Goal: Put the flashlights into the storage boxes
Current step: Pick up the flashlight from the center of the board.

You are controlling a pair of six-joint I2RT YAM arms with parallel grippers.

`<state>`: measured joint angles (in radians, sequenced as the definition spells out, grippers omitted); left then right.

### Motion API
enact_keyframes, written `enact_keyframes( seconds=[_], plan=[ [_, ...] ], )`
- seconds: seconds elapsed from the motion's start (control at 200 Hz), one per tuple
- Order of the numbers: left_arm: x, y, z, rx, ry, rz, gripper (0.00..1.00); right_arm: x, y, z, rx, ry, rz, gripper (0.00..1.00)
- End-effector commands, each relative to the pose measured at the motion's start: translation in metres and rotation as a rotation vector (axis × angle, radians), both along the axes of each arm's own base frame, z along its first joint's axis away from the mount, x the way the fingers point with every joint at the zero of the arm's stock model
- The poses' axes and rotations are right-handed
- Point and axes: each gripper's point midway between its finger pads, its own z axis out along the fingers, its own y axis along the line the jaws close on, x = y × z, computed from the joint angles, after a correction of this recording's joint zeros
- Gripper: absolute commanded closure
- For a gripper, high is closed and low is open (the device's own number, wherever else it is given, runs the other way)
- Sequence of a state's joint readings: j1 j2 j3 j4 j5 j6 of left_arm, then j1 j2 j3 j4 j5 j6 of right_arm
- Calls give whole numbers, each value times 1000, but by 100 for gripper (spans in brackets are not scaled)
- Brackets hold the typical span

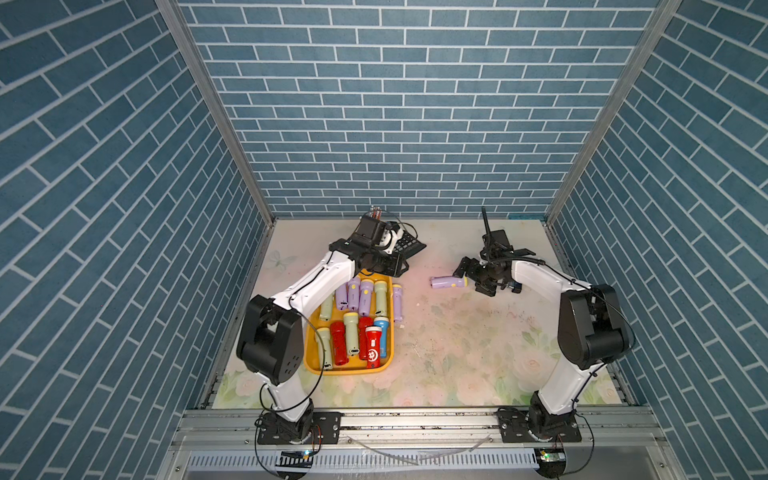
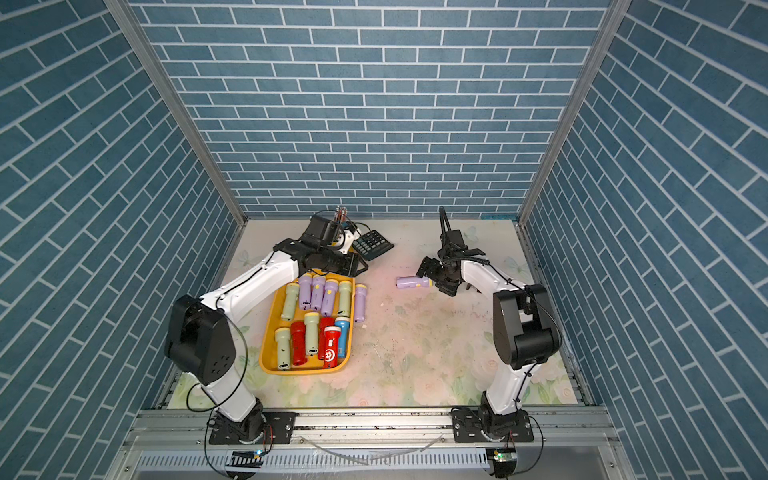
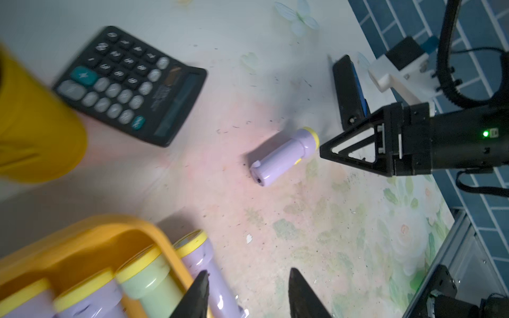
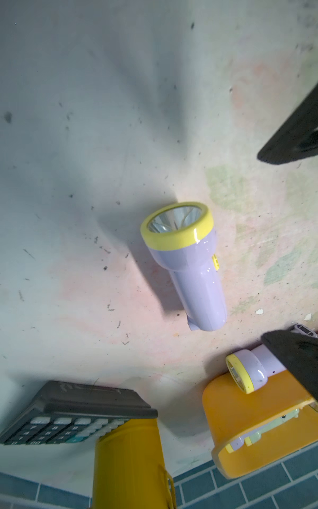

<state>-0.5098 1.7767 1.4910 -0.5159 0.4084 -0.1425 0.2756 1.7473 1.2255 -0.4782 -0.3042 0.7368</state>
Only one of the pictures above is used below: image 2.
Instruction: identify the pale green flashlight yellow head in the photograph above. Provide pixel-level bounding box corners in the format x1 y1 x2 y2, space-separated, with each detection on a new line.
336 280 352 317

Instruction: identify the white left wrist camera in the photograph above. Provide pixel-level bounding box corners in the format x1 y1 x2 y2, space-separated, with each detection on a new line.
332 226 360 255

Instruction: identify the yellow plastic tray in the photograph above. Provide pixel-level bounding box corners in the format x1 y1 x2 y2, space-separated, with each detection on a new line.
260 274 357 375

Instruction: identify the plain red flashlight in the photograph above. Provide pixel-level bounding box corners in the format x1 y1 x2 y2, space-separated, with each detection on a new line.
318 316 335 361
290 320 307 367

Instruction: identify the coloured pencils bunch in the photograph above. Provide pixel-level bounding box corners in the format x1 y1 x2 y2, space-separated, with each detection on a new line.
334 206 348 225

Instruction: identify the metal corner frame post left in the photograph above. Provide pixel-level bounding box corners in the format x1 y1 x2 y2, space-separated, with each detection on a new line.
103 0 248 226

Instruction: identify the metal corner frame post right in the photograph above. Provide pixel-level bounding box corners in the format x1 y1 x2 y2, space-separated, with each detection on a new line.
517 0 634 226

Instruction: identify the aluminium front rail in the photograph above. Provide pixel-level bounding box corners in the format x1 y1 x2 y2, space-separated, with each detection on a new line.
108 405 633 479

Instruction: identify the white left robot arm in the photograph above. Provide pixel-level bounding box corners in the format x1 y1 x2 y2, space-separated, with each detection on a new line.
165 207 367 444

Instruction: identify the black calculator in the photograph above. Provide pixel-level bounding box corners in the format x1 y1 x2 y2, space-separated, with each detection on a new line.
353 230 394 262

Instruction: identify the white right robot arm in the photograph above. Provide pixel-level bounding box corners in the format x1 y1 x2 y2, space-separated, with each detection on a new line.
417 219 562 440

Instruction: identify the metal corner frame post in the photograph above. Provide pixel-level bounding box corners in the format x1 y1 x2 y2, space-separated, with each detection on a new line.
103 0 248 226
517 0 634 226

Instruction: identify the red flashlight white head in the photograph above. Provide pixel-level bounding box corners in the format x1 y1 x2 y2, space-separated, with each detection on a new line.
324 326 340 369

